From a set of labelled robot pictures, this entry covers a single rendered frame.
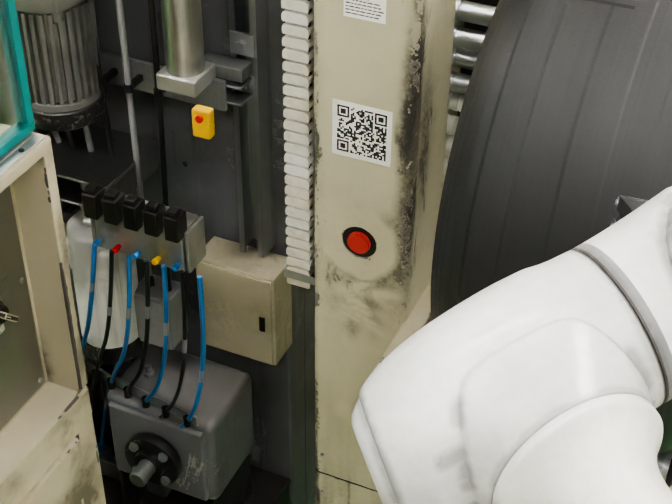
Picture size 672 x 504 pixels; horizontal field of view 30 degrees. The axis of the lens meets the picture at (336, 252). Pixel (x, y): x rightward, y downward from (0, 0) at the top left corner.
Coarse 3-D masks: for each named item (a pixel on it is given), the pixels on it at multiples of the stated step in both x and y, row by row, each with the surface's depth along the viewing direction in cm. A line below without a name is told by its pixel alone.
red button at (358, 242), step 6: (354, 234) 155; (360, 234) 154; (348, 240) 155; (354, 240) 155; (360, 240) 154; (366, 240) 154; (354, 246) 155; (360, 246) 155; (366, 246) 155; (360, 252) 156
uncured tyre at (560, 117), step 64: (512, 0) 124; (576, 0) 120; (640, 0) 119; (512, 64) 120; (576, 64) 117; (640, 64) 116; (512, 128) 118; (576, 128) 116; (640, 128) 115; (448, 192) 125; (512, 192) 119; (576, 192) 116; (640, 192) 114; (448, 256) 126; (512, 256) 120
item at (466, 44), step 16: (464, 0) 190; (480, 0) 190; (496, 0) 189; (464, 16) 178; (480, 16) 177; (464, 32) 179; (480, 32) 179; (464, 48) 180; (464, 64) 182; (464, 80) 183; (464, 96) 187; (448, 112) 198; (448, 128) 189; (448, 144) 192; (448, 160) 193
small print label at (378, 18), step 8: (344, 0) 136; (352, 0) 136; (360, 0) 136; (368, 0) 135; (376, 0) 135; (384, 0) 134; (344, 8) 137; (352, 8) 137; (360, 8) 136; (368, 8) 136; (376, 8) 135; (384, 8) 135; (352, 16) 137; (360, 16) 137; (368, 16) 136; (376, 16) 136; (384, 16) 135
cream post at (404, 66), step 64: (320, 0) 138; (448, 0) 142; (320, 64) 143; (384, 64) 139; (448, 64) 148; (320, 128) 148; (320, 192) 153; (384, 192) 149; (320, 256) 160; (384, 256) 155; (320, 320) 166; (384, 320) 161; (320, 384) 173; (320, 448) 181
